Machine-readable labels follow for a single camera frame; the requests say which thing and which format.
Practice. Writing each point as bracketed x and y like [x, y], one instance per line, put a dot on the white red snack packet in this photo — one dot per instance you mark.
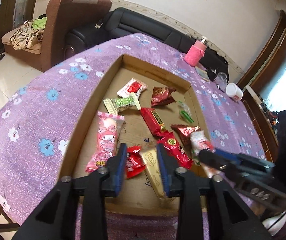
[133, 86]

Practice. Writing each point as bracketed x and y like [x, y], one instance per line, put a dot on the clear-wrapped biscuit bar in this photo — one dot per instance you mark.
[150, 159]

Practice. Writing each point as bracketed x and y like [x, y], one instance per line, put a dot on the clothes pile on armchair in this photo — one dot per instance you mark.
[28, 34]

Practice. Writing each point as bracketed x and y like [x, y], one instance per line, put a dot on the brown armchair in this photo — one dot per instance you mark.
[62, 16]

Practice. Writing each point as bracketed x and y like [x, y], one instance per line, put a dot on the wooden tv cabinet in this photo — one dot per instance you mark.
[262, 127]

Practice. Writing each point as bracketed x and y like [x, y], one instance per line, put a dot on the small black object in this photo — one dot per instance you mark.
[212, 73]

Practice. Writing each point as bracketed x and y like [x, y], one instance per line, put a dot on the pink cartoon snack packet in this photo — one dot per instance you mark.
[106, 139]

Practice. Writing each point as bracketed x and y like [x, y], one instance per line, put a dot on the purple floral tablecloth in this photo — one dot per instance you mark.
[37, 122]

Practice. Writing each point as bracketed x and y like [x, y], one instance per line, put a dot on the pink knit-covered bottle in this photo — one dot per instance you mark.
[195, 53]

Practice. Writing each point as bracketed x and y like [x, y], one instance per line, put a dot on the white plastic cup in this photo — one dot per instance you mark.
[234, 92]

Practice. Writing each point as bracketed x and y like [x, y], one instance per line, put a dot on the small red crumpled snack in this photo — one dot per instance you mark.
[134, 162]

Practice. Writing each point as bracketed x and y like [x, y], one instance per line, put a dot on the black leather sofa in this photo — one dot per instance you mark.
[122, 22]

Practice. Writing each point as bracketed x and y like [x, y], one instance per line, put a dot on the small card booklet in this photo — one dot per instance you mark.
[202, 73]

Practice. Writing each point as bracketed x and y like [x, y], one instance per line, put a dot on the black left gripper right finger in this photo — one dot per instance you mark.
[229, 217]

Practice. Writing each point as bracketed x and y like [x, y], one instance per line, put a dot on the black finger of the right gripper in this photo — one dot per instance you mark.
[213, 166]

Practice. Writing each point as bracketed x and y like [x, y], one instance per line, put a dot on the dark red foil snack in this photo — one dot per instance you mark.
[162, 96]
[184, 132]

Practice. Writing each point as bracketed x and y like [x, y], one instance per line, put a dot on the red rectangular snack packet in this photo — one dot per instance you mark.
[153, 121]

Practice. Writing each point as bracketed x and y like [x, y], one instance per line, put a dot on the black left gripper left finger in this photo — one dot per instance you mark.
[55, 217]

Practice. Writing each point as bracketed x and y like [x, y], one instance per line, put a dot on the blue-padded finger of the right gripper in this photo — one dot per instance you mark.
[226, 157]

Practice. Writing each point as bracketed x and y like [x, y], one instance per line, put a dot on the red cartoon snack packet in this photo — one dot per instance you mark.
[173, 147]

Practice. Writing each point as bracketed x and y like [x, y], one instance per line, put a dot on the green twisted candy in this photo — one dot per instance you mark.
[185, 112]
[195, 157]

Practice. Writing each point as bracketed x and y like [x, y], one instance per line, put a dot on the white gloved hand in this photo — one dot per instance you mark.
[275, 224]

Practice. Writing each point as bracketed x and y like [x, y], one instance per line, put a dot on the white red striped packet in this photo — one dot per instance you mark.
[200, 142]

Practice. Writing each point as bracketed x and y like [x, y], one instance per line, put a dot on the clear plastic cup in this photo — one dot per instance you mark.
[221, 81]

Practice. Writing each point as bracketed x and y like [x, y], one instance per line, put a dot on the green white snack packet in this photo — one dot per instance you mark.
[114, 106]

